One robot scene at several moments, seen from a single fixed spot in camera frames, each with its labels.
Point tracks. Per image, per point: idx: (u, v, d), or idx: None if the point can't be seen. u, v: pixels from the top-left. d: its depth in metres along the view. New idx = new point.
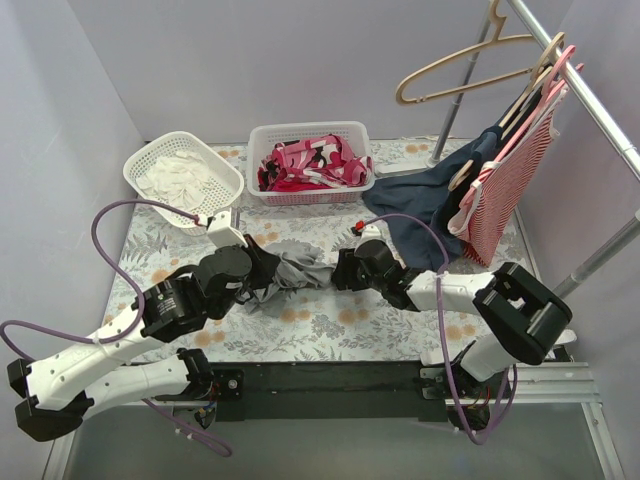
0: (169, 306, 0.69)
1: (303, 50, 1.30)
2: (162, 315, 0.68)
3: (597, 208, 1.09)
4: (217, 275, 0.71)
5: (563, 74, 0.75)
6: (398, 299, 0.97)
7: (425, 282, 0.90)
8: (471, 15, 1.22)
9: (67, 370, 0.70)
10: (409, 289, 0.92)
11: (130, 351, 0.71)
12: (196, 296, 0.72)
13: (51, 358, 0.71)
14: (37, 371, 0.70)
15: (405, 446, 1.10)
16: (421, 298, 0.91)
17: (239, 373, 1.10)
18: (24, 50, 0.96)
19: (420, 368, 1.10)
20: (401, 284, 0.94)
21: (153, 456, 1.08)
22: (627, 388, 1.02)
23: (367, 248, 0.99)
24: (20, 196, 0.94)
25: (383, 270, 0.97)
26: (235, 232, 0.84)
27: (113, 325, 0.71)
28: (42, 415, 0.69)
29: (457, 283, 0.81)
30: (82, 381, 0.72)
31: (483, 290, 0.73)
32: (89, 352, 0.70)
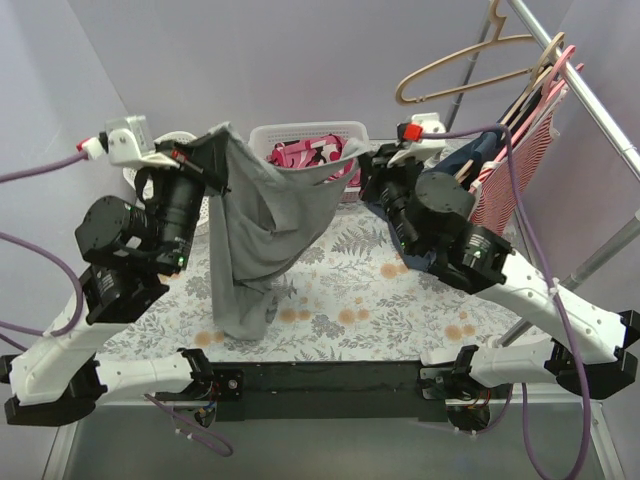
0: (107, 285, 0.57)
1: (303, 51, 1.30)
2: (102, 298, 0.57)
3: (598, 209, 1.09)
4: (88, 254, 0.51)
5: (563, 74, 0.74)
6: (464, 277, 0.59)
7: (528, 287, 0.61)
8: (471, 15, 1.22)
9: (35, 366, 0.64)
10: (500, 285, 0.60)
11: (89, 337, 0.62)
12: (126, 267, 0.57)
13: (24, 356, 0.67)
14: (15, 367, 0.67)
15: (406, 446, 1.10)
16: (498, 295, 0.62)
17: (239, 373, 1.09)
18: (24, 50, 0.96)
19: (420, 368, 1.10)
20: (476, 259, 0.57)
21: (154, 459, 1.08)
22: (628, 388, 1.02)
23: (433, 186, 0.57)
24: (21, 196, 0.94)
25: (449, 233, 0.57)
26: (153, 158, 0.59)
27: (68, 309, 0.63)
28: (32, 411, 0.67)
29: (583, 318, 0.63)
30: (57, 375, 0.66)
31: (623, 353, 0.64)
32: (51, 344, 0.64)
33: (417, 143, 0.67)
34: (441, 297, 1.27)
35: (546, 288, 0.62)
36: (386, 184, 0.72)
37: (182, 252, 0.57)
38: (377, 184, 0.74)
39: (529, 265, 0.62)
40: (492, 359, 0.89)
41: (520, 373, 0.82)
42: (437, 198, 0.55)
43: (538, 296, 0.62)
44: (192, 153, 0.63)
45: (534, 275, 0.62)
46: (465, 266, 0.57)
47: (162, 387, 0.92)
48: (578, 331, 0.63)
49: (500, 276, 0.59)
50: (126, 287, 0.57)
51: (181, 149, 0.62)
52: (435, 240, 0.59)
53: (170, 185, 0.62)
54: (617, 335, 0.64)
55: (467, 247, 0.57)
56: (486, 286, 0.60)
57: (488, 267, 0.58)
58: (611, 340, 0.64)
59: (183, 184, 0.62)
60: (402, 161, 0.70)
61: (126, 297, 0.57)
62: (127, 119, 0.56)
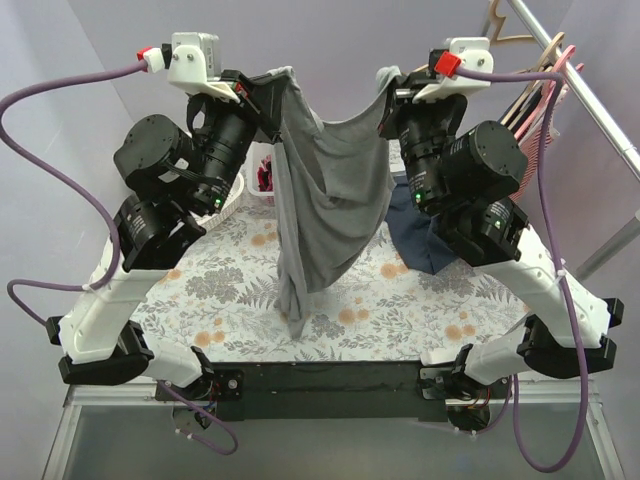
0: (139, 228, 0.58)
1: (303, 50, 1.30)
2: (135, 242, 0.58)
3: (599, 209, 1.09)
4: (135, 174, 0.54)
5: (563, 74, 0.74)
6: (480, 248, 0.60)
7: (538, 267, 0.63)
8: (471, 15, 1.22)
9: (80, 324, 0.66)
10: (515, 263, 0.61)
11: (128, 289, 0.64)
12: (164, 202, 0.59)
13: (69, 319, 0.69)
14: (64, 327, 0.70)
15: (406, 446, 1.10)
16: (508, 271, 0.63)
17: (239, 373, 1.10)
18: (25, 49, 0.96)
19: (420, 368, 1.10)
20: (496, 229, 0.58)
21: (154, 459, 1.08)
22: (628, 388, 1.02)
23: (493, 147, 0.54)
24: (20, 197, 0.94)
25: (485, 197, 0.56)
26: (218, 86, 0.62)
27: (102, 262, 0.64)
28: (85, 369, 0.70)
29: (580, 303, 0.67)
30: (102, 331, 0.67)
31: (606, 339, 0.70)
32: (91, 300, 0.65)
33: (450, 81, 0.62)
34: (441, 297, 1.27)
35: (552, 270, 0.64)
36: (408, 123, 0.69)
37: (220, 194, 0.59)
38: (399, 119, 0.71)
39: (541, 244, 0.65)
40: (481, 355, 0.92)
41: (506, 363, 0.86)
42: (495, 156, 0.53)
43: (545, 276, 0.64)
44: (252, 91, 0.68)
45: (544, 256, 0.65)
46: (485, 236, 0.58)
47: (179, 374, 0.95)
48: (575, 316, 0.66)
49: (514, 252, 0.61)
50: (165, 226, 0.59)
51: (244, 83, 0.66)
52: (468, 203, 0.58)
53: (222, 122, 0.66)
54: (603, 321, 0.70)
55: (488, 217, 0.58)
56: (501, 259, 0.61)
57: (503, 241, 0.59)
58: (599, 326, 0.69)
59: (235, 122, 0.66)
60: (430, 97, 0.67)
61: (165, 236, 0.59)
62: (198, 39, 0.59)
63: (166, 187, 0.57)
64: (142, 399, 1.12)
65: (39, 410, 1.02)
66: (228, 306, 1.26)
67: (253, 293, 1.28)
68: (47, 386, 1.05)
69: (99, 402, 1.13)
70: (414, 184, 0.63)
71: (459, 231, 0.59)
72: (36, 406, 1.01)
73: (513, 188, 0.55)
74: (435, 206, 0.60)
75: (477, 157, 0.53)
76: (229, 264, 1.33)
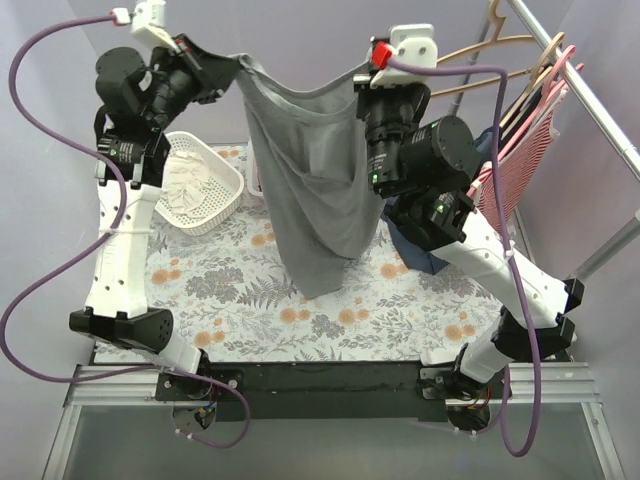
0: (127, 150, 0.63)
1: (303, 51, 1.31)
2: (131, 160, 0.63)
3: (599, 207, 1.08)
4: (123, 82, 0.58)
5: (563, 74, 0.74)
6: (427, 235, 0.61)
7: (485, 248, 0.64)
8: (471, 15, 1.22)
9: (118, 271, 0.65)
10: (460, 244, 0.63)
11: (143, 213, 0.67)
12: (135, 125, 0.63)
13: (100, 286, 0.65)
14: (94, 301, 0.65)
15: (406, 447, 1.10)
16: (455, 254, 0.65)
17: (239, 373, 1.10)
18: (23, 48, 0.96)
19: (420, 368, 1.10)
20: (439, 214, 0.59)
21: (155, 459, 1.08)
22: (627, 387, 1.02)
23: (448, 138, 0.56)
24: (19, 198, 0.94)
25: (437, 188, 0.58)
26: (162, 35, 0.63)
27: (107, 209, 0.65)
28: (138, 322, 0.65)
29: (533, 283, 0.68)
30: (139, 270, 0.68)
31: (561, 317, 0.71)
32: (118, 244, 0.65)
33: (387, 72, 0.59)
34: (441, 297, 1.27)
35: (501, 251, 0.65)
36: (373, 105, 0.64)
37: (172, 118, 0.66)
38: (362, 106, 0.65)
39: (489, 227, 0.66)
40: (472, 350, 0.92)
41: (491, 358, 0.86)
42: (453, 152, 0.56)
43: (494, 258, 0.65)
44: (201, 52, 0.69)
45: (492, 237, 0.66)
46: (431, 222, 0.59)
47: (186, 358, 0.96)
48: (529, 295, 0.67)
49: (459, 234, 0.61)
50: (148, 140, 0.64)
51: (190, 44, 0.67)
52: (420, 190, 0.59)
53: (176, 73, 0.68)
54: (559, 301, 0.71)
55: (433, 203, 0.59)
56: (447, 245, 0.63)
57: (448, 224, 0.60)
58: (554, 304, 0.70)
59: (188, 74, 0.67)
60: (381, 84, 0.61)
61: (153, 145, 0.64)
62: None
63: (143, 101, 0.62)
64: (141, 399, 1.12)
65: (41, 410, 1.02)
66: (228, 306, 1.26)
67: (253, 293, 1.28)
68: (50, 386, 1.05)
69: (99, 402, 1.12)
70: (371, 166, 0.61)
71: (408, 217, 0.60)
72: (39, 406, 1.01)
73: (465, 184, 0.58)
74: (390, 189, 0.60)
75: (438, 150, 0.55)
76: (229, 264, 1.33)
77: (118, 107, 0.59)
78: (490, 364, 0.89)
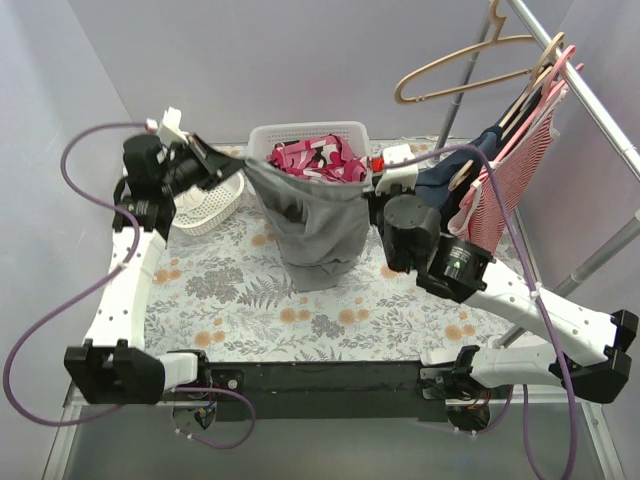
0: (142, 211, 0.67)
1: (304, 50, 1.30)
2: (148, 221, 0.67)
3: (598, 209, 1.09)
4: (143, 153, 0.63)
5: (563, 75, 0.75)
6: (448, 288, 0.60)
7: (510, 292, 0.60)
8: (471, 15, 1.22)
9: (126, 301, 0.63)
10: (482, 292, 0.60)
11: (152, 257, 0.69)
12: (147, 189, 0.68)
13: (103, 318, 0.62)
14: (96, 333, 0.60)
15: (406, 446, 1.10)
16: (482, 304, 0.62)
17: (239, 373, 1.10)
18: (23, 49, 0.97)
19: (420, 368, 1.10)
20: (456, 268, 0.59)
21: (155, 458, 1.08)
22: (627, 387, 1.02)
23: (396, 209, 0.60)
24: (20, 198, 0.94)
25: (424, 246, 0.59)
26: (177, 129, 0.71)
27: (119, 249, 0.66)
28: (143, 356, 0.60)
29: (568, 319, 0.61)
30: (140, 306, 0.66)
31: (611, 350, 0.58)
32: (127, 276, 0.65)
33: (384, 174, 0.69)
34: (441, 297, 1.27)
35: (529, 293, 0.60)
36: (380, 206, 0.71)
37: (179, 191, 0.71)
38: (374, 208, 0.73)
39: (512, 271, 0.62)
40: (494, 360, 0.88)
41: (524, 377, 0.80)
42: (404, 219, 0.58)
43: (522, 301, 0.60)
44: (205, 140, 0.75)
45: (518, 281, 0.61)
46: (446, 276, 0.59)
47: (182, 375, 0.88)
48: (564, 332, 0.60)
49: (479, 283, 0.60)
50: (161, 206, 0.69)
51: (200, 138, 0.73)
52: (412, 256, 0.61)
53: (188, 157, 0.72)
54: (608, 336, 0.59)
55: (447, 259, 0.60)
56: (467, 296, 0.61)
57: (467, 276, 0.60)
58: (600, 340, 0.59)
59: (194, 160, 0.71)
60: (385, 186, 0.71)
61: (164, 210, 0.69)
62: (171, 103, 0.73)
63: (157, 172, 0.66)
64: None
65: (42, 410, 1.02)
66: (228, 306, 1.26)
67: (253, 293, 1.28)
68: (51, 386, 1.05)
69: None
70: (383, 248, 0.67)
71: (419, 279, 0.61)
72: (40, 406, 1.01)
73: (433, 236, 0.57)
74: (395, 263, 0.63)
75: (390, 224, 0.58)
76: (229, 264, 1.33)
77: (136, 173, 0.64)
78: (515, 378, 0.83)
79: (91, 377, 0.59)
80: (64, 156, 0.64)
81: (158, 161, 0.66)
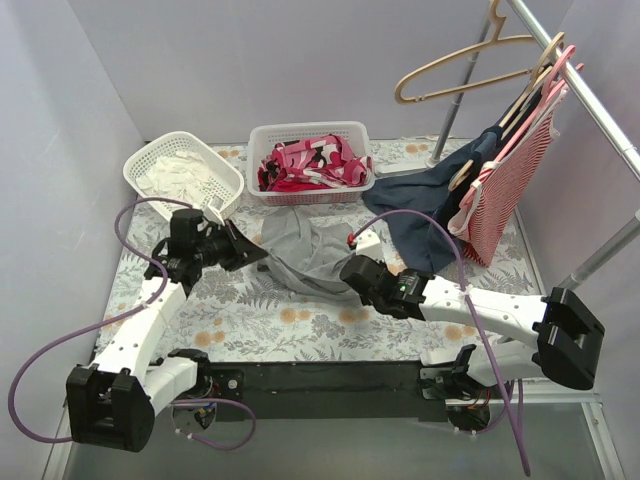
0: (173, 265, 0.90)
1: (305, 50, 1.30)
2: (175, 272, 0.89)
3: (597, 209, 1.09)
4: (187, 221, 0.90)
5: (563, 75, 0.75)
6: (402, 309, 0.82)
7: (444, 299, 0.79)
8: (471, 14, 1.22)
9: (135, 337, 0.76)
10: (422, 303, 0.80)
11: (169, 306, 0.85)
12: (184, 251, 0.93)
13: (113, 347, 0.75)
14: (106, 357, 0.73)
15: (406, 445, 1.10)
16: (435, 313, 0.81)
17: (239, 373, 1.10)
18: (24, 49, 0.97)
19: (420, 369, 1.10)
20: (404, 292, 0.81)
21: (155, 459, 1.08)
22: (626, 387, 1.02)
23: (346, 266, 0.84)
24: (20, 197, 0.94)
25: (372, 282, 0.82)
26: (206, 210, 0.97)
27: (145, 293, 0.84)
28: (136, 390, 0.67)
29: (499, 307, 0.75)
30: (147, 349, 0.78)
31: (540, 325, 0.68)
32: (144, 316, 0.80)
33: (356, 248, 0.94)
34: None
35: (460, 293, 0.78)
36: None
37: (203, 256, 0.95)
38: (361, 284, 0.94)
39: (449, 281, 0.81)
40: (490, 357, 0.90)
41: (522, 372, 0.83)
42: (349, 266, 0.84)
43: (456, 303, 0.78)
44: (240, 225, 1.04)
45: (452, 288, 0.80)
46: (397, 299, 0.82)
47: (180, 385, 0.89)
48: (498, 319, 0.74)
49: (417, 297, 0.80)
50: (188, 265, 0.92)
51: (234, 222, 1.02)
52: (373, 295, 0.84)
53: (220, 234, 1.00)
54: (537, 312, 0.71)
55: (397, 287, 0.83)
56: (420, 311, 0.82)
57: (413, 295, 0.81)
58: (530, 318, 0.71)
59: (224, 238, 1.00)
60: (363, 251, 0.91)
61: (190, 268, 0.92)
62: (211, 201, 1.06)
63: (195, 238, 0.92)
64: None
65: (41, 410, 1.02)
66: (228, 306, 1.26)
67: (253, 293, 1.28)
68: (51, 385, 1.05)
69: None
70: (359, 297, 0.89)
71: (379, 306, 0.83)
72: (39, 407, 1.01)
73: (373, 275, 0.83)
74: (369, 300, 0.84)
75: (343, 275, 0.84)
76: None
77: (179, 235, 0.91)
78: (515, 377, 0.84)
79: (86, 401, 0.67)
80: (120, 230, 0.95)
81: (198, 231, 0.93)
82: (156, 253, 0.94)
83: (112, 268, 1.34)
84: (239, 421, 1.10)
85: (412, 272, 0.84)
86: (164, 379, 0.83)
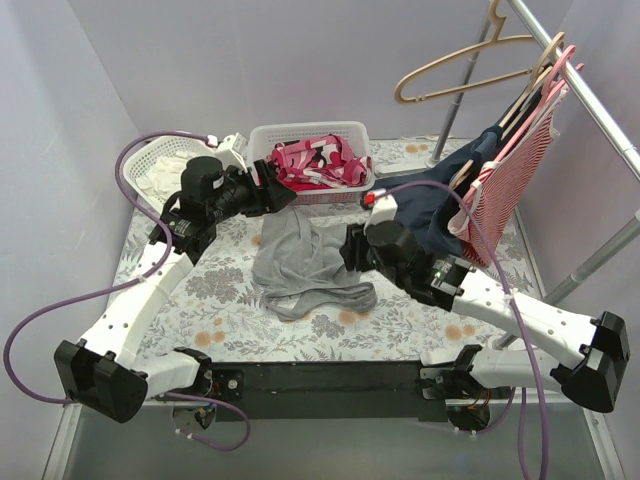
0: (183, 228, 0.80)
1: (304, 50, 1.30)
2: (183, 235, 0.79)
3: (597, 210, 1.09)
4: (200, 177, 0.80)
5: (563, 75, 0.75)
6: (430, 296, 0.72)
7: (485, 298, 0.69)
8: (471, 16, 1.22)
9: (127, 315, 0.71)
10: (458, 296, 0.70)
11: (170, 278, 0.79)
12: (195, 211, 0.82)
13: (103, 325, 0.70)
14: (94, 336, 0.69)
15: (405, 444, 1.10)
16: (469, 310, 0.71)
17: (239, 373, 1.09)
18: (23, 48, 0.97)
19: (421, 368, 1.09)
20: (437, 277, 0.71)
21: (154, 458, 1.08)
22: (627, 387, 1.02)
23: (382, 233, 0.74)
24: (20, 198, 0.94)
25: (407, 257, 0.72)
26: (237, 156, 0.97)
27: (145, 261, 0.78)
28: (121, 374, 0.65)
29: (544, 320, 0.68)
30: (140, 328, 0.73)
31: (591, 351, 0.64)
32: (139, 291, 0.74)
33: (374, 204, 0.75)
34: None
35: (504, 296, 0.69)
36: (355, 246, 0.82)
37: (216, 215, 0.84)
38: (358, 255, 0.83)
39: (491, 279, 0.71)
40: (496, 361, 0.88)
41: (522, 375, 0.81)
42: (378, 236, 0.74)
43: (497, 304, 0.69)
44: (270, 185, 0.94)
45: (494, 286, 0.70)
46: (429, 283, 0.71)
47: (179, 381, 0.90)
48: (540, 332, 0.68)
49: (455, 289, 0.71)
50: (200, 228, 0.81)
51: (263, 171, 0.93)
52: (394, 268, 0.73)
53: (239, 184, 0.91)
54: (585, 333, 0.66)
55: (431, 270, 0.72)
56: (449, 303, 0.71)
57: (448, 285, 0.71)
58: (580, 341, 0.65)
59: (242, 190, 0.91)
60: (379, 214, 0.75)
61: (201, 233, 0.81)
62: (239, 135, 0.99)
63: (208, 196, 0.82)
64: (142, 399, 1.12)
65: (40, 410, 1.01)
66: (228, 306, 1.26)
67: (253, 293, 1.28)
68: (50, 385, 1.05)
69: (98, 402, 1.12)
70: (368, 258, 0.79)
71: (406, 286, 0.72)
72: (37, 409, 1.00)
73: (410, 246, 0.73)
74: (391, 274, 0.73)
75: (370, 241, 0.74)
76: (229, 263, 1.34)
77: (191, 190, 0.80)
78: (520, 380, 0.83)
79: (74, 373, 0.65)
80: (119, 162, 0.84)
81: (212, 188, 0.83)
82: (168, 209, 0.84)
83: (113, 268, 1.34)
84: (240, 421, 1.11)
85: (447, 258, 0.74)
86: (166, 366, 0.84)
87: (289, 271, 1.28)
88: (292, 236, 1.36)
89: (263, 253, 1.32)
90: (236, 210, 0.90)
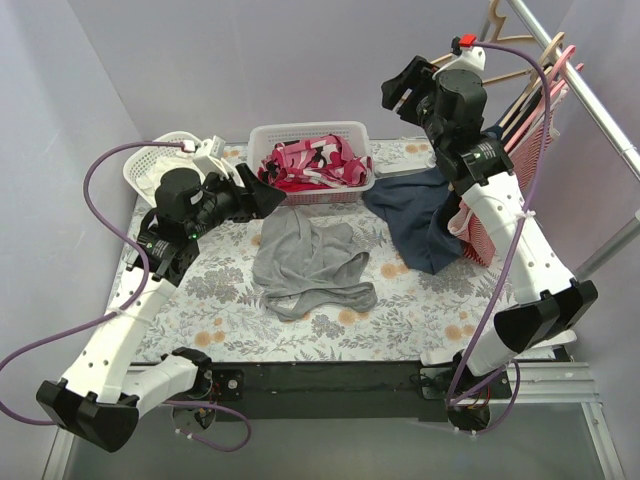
0: (161, 248, 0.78)
1: (305, 50, 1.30)
2: (161, 257, 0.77)
3: (597, 209, 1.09)
4: (174, 195, 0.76)
5: (563, 75, 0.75)
6: (452, 168, 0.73)
7: (500, 201, 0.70)
8: (471, 16, 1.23)
9: (106, 352, 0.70)
10: (478, 186, 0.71)
11: (151, 306, 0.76)
12: (174, 229, 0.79)
13: (84, 362, 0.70)
14: (75, 376, 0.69)
15: (405, 445, 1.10)
16: (480, 201, 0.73)
17: (239, 373, 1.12)
18: (23, 48, 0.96)
19: (420, 368, 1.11)
20: (473, 157, 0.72)
21: (154, 458, 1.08)
22: (627, 387, 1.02)
23: (457, 82, 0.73)
24: (20, 198, 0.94)
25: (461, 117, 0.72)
26: (218, 162, 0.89)
27: (123, 291, 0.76)
28: (103, 413, 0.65)
29: (535, 252, 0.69)
30: (122, 361, 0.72)
31: (549, 298, 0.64)
32: (119, 324, 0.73)
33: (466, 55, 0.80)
34: (441, 297, 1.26)
35: (518, 210, 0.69)
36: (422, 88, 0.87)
37: (197, 231, 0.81)
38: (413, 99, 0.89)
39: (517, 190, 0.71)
40: None
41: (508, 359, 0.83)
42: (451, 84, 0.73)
43: (507, 214, 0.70)
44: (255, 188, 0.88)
45: (515, 199, 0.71)
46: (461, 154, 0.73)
47: (176, 387, 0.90)
48: (522, 259, 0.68)
49: (480, 178, 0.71)
50: (179, 246, 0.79)
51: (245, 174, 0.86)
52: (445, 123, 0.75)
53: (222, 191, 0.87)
54: (557, 283, 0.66)
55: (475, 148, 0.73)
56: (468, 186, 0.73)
57: (477, 169, 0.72)
58: (547, 285, 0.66)
59: (225, 198, 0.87)
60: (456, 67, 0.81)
61: (180, 252, 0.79)
62: (218, 137, 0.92)
63: (187, 214, 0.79)
64: None
65: (40, 410, 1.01)
66: (228, 306, 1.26)
67: (253, 293, 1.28)
68: None
69: None
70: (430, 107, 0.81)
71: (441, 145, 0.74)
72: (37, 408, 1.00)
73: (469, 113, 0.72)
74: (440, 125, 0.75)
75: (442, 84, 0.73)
76: (229, 263, 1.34)
77: (166, 209, 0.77)
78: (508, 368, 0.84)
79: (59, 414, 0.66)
80: (90, 172, 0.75)
81: (189, 204, 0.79)
82: (145, 225, 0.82)
83: (113, 268, 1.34)
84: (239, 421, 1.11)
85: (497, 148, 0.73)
86: (160, 380, 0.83)
87: (288, 272, 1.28)
88: (292, 236, 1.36)
89: (263, 253, 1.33)
90: (221, 217, 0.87)
